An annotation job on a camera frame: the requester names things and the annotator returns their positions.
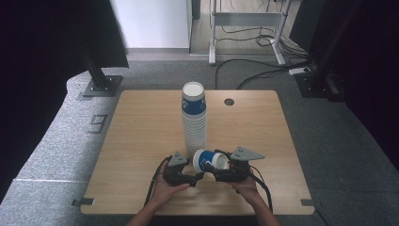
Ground black post with base plate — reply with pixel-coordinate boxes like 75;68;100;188
295;0;361;102
79;50;124;98

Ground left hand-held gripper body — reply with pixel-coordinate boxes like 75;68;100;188
162;151;198;186

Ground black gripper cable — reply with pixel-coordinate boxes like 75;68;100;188
248;165;274;213
143;155;173;207

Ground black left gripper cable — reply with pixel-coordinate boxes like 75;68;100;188
143;155;173;207

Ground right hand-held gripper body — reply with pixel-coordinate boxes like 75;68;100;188
213;146;265;184

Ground person's right hand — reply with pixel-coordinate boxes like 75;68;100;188
230;176;262;205

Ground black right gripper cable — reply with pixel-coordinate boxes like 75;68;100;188
248;165;274;213

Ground white metal desk frame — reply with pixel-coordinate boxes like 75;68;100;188
208;0;293;66

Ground white power strip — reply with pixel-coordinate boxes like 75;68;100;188
288;66;311;76

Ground blue banded paper cup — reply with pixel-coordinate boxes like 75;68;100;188
192;148;231;173

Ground black curtain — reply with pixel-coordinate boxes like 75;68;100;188
289;0;399;172
0;0;130;203

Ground stack of white paper cups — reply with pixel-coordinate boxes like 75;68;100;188
181;81;208;157

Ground black floor cables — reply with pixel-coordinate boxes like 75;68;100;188
214;24;314;91

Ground person's left hand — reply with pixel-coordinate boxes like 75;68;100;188
150;169;191;209

